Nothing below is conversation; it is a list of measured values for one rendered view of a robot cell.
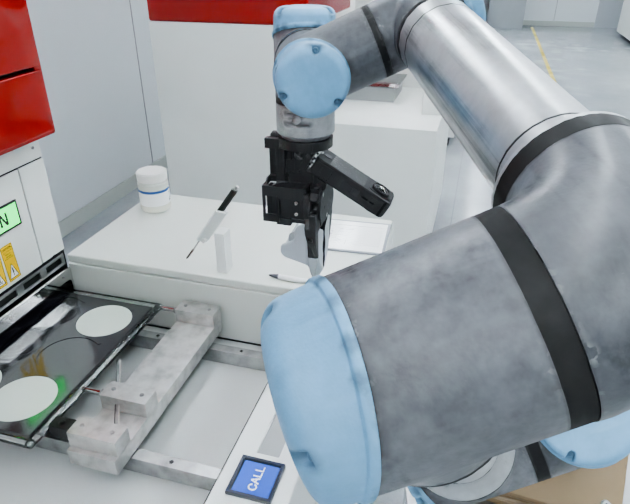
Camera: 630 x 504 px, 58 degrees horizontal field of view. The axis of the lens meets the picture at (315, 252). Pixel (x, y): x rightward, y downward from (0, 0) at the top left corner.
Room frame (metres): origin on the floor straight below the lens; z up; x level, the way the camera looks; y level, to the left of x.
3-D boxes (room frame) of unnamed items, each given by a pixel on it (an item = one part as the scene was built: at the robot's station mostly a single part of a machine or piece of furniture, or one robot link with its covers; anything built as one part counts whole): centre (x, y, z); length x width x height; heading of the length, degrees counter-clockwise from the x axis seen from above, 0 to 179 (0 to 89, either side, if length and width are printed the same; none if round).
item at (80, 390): (0.75, 0.36, 0.90); 0.38 x 0.01 x 0.01; 164
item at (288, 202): (0.72, 0.02, 1.25); 0.09 x 0.08 x 0.12; 74
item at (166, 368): (0.75, 0.27, 0.87); 0.36 x 0.08 x 0.03; 164
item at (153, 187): (1.25, 0.38, 1.01); 0.07 x 0.07 x 0.10
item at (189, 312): (0.91, 0.23, 0.89); 0.08 x 0.03 x 0.03; 74
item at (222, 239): (0.96, 0.19, 1.03); 0.06 x 0.04 x 0.13; 74
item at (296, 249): (0.70, 0.02, 1.14); 0.06 x 0.03 x 0.09; 74
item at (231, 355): (0.88, 0.27, 0.84); 0.50 x 0.02 x 0.03; 74
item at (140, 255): (1.10, 0.16, 0.89); 0.62 x 0.35 x 0.14; 74
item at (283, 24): (0.71, 0.01, 1.41); 0.09 x 0.08 x 0.11; 3
